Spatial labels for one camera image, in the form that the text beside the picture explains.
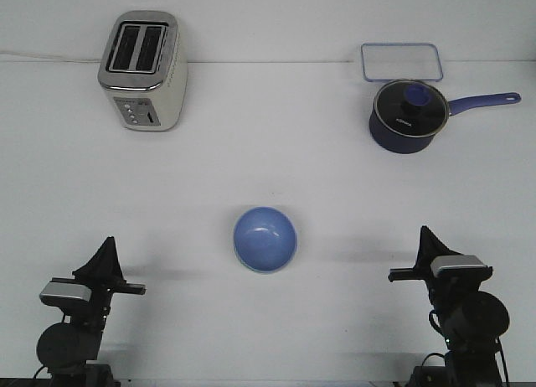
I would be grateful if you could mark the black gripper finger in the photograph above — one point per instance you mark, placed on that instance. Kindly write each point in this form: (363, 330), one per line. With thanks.
(98, 267)
(116, 275)
(444, 244)
(421, 263)

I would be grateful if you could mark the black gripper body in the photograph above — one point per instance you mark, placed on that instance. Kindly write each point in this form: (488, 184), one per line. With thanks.
(100, 301)
(449, 287)

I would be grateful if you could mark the blue bowl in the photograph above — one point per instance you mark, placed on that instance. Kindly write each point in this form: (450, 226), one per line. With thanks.
(264, 239)

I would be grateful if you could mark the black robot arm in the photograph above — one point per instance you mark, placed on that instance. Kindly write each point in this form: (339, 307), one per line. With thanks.
(68, 350)
(469, 320)

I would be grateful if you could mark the glass pot lid blue knob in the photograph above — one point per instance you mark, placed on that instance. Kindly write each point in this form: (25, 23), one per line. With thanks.
(411, 108)

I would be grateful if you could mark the clear blue-rimmed container lid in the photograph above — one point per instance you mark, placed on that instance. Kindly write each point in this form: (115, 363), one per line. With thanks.
(395, 61)

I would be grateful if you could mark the silver two-slot toaster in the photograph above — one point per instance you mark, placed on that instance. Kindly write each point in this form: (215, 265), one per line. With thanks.
(144, 70)

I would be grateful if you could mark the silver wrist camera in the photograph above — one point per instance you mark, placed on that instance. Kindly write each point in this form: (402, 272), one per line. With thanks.
(57, 294)
(446, 265)

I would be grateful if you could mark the blue saucepan with handle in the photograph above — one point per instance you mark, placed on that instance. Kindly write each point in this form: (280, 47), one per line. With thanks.
(394, 142)

